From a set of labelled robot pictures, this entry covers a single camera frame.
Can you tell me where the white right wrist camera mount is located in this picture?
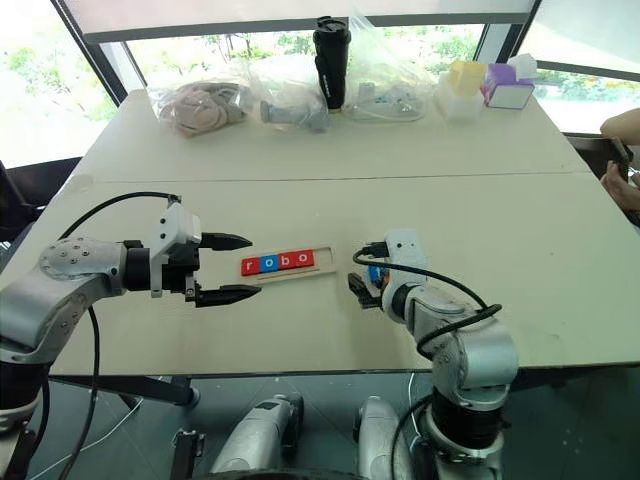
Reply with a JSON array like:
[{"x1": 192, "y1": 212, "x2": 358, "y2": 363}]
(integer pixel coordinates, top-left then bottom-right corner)
[{"x1": 381, "y1": 228, "x2": 433, "y2": 290}]

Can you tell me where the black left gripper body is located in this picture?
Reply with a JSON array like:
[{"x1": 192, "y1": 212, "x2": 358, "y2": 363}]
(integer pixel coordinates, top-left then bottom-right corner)
[{"x1": 160, "y1": 244, "x2": 204, "y2": 304}]

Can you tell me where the plastic bag with white parts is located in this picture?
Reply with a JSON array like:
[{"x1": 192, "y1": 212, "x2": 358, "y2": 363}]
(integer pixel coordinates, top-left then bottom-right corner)
[{"x1": 346, "y1": 6, "x2": 435, "y2": 125}]

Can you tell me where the white roller blind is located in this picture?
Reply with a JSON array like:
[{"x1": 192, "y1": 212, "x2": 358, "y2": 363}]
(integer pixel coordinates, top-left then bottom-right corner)
[{"x1": 63, "y1": 0, "x2": 540, "y2": 34}]

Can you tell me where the plastic bag with grey toy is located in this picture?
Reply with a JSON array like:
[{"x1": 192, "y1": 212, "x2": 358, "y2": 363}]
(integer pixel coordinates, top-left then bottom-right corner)
[{"x1": 243, "y1": 53, "x2": 335, "y2": 135}]

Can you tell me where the black travel tumbler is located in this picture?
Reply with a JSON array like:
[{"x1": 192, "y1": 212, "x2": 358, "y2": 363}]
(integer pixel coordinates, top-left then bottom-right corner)
[{"x1": 311, "y1": 15, "x2": 352, "y2": 116}]

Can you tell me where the yellow and white box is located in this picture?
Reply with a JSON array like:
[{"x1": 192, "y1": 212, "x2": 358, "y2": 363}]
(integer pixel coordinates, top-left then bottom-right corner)
[{"x1": 431, "y1": 60, "x2": 489, "y2": 122}]

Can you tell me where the black office chair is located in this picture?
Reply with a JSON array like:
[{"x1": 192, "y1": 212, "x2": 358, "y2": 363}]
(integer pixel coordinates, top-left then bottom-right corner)
[{"x1": 0, "y1": 156, "x2": 84, "y2": 251}]

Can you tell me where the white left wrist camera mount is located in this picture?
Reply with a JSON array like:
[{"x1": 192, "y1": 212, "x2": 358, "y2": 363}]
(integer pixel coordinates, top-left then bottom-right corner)
[{"x1": 149, "y1": 201, "x2": 203, "y2": 299}]

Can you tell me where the silver right robot leg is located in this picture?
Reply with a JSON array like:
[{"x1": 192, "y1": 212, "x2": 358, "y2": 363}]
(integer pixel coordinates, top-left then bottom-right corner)
[{"x1": 355, "y1": 395, "x2": 417, "y2": 480}]

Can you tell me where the plastic bag with pink plush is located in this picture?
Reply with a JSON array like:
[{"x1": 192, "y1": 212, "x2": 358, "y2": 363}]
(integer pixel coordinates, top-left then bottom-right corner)
[{"x1": 146, "y1": 78, "x2": 252, "y2": 140}]

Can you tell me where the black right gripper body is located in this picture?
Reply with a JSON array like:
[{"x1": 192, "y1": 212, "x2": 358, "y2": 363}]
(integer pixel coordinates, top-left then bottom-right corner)
[{"x1": 369, "y1": 254, "x2": 396, "y2": 311}]

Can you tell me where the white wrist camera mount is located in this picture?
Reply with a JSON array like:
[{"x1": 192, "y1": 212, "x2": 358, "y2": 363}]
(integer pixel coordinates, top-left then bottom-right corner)
[
  {"x1": 381, "y1": 228, "x2": 433, "y2": 290},
  {"x1": 149, "y1": 201, "x2": 203, "y2": 299}
]

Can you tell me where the black metal bracket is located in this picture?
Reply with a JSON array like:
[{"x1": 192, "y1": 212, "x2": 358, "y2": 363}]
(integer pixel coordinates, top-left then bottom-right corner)
[{"x1": 169, "y1": 427, "x2": 208, "y2": 480}]

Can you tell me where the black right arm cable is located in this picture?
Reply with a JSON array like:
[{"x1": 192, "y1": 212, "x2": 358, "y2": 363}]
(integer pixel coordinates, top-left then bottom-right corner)
[{"x1": 351, "y1": 247, "x2": 503, "y2": 361}]

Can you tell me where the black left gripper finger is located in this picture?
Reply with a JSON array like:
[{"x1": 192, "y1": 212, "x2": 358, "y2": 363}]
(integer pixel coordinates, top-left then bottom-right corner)
[
  {"x1": 199, "y1": 230, "x2": 254, "y2": 253},
  {"x1": 194, "y1": 284, "x2": 264, "y2": 309}
]

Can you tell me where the black window frame post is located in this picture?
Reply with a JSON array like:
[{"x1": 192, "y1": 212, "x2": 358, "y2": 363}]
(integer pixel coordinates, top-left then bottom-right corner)
[
  {"x1": 474, "y1": 0, "x2": 545, "y2": 65},
  {"x1": 48, "y1": 0, "x2": 150, "y2": 110}
]

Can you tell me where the silver robot leg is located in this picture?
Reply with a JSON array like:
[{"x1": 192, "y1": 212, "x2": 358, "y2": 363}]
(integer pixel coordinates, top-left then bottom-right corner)
[
  {"x1": 355, "y1": 395, "x2": 417, "y2": 480},
  {"x1": 208, "y1": 391, "x2": 306, "y2": 477}
]

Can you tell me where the black table leg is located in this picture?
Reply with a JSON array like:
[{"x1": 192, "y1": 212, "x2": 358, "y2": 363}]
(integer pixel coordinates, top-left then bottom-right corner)
[
  {"x1": 509, "y1": 368, "x2": 617, "y2": 392},
  {"x1": 48, "y1": 373, "x2": 202, "y2": 408}
]

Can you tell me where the white floor cable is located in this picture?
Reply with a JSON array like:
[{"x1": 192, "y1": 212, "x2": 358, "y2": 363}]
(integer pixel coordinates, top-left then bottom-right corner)
[
  {"x1": 406, "y1": 371, "x2": 420, "y2": 437},
  {"x1": 29, "y1": 383, "x2": 147, "y2": 472}
]

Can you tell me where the silver left robot leg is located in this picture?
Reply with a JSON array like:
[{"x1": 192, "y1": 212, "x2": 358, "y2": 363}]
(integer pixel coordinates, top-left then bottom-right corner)
[{"x1": 208, "y1": 391, "x2": 306, "y2": 477}]

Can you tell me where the bystander's bare leg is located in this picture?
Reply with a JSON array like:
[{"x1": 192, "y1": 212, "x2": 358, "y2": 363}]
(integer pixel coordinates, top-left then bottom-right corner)
[{"x1": 601, "y1": 159, "x2": 640, "y2": 212}]

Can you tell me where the wooden letter tray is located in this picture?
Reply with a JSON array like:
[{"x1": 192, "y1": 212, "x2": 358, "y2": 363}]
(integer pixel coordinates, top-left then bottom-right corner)
[{"x1": 239, "y1": 244, "x2": 339, "y2": 288}]

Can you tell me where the purple tissue box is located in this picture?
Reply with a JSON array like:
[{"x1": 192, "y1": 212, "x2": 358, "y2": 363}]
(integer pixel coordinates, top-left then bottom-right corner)
[{"x1": 480, "y1": 53, "x2": 541, "y2": 111}]

